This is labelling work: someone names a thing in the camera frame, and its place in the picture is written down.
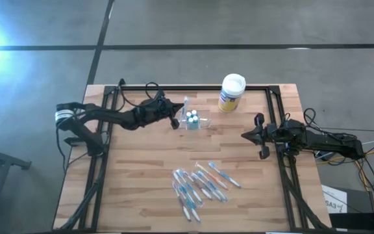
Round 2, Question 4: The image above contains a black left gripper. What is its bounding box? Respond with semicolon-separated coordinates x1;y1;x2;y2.
131;97;185;130

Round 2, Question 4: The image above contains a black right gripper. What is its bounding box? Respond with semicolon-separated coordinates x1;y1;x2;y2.
241;112;287;160

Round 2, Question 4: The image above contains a clear acrylic organizer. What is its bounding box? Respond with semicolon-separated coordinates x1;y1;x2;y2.
177;96;213;131

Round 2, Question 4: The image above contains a yellow Lysol wipes canister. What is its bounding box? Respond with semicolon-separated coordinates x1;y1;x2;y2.
218;73;247;114

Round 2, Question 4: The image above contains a white paper sheet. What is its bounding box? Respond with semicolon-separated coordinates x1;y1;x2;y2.
321;183;349;215

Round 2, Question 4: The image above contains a black equipment case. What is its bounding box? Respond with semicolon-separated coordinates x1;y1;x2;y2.
328;187;374;234

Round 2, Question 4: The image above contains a black cable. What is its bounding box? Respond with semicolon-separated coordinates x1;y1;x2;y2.
303;108;318;130
118;77;165;110

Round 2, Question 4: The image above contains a yellow cable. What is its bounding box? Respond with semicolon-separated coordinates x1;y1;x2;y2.
316;149;374;212

